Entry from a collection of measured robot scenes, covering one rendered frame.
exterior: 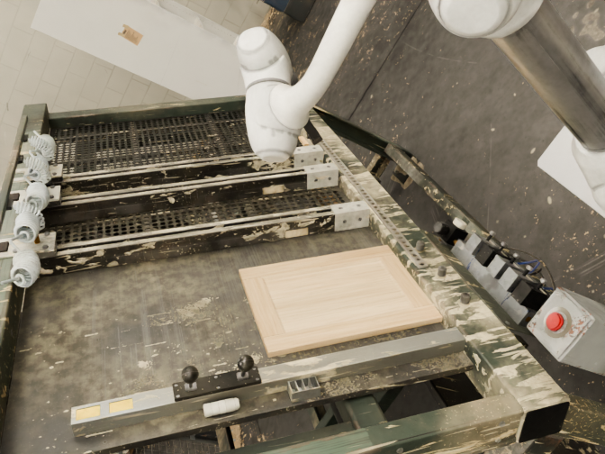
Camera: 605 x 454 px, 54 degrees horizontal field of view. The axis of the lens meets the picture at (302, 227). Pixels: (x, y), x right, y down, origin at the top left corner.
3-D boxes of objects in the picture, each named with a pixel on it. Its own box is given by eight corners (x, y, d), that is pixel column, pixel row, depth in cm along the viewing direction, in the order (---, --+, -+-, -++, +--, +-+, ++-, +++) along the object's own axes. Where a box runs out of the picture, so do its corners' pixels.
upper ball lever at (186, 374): (200, 394, 137) (200, 378, 125) (184, 398, 136) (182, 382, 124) (197, 378, 138) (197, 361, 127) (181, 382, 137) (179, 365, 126)
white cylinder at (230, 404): (205, 420, 134) (239, 413, 136) (204, 411, 133) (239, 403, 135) (203, 410, 137) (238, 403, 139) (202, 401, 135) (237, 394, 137)
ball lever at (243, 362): (251, 384, 139) (257, 367, 128) (236, 387, 139) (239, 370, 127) (248, 367, 141) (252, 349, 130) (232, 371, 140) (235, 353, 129)
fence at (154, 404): (464, 350, 154) (465, 339, 151) (74, 437, 130) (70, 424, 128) (454, 338, 158) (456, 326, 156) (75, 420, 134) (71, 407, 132)
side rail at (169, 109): (278, 117, 309) (278, 96, 304) (52, 140, 282) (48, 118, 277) (275, 112, 316) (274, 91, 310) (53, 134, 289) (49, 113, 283)
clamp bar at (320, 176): (339, 187, 230) (342, 129, 217) (5, 233, 200) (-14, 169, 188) (330, 177, 238) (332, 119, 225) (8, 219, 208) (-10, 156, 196)
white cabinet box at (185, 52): (292, 75, 533) (57, -45, 436) (261, 130, 554) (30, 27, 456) (275, 54, 582) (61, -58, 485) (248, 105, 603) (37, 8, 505)
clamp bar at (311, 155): (324, 167, 244) (326, 112, 232) (11, 208, 215) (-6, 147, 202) (317, 158, 252) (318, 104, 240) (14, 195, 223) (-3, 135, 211)
